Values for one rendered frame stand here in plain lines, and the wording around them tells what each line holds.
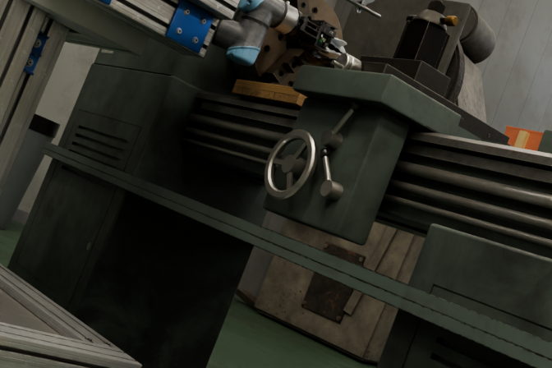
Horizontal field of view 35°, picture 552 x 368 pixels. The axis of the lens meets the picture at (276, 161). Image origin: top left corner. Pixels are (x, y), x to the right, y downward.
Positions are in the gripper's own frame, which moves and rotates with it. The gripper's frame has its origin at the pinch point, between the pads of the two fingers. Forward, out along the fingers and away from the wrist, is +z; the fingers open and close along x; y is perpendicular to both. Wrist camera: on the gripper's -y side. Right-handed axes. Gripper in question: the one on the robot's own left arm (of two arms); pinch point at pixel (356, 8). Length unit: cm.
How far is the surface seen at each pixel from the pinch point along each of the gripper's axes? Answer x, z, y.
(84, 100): -58, 43, -61
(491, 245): -57, 48, 117
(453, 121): -38, 30, 85
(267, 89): -46, 29, 28
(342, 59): -54, 21, 66
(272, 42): -33.6, 16.0, 7.3
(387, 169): -51, 41, 82
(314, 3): -21.6, 2.8, 7.2
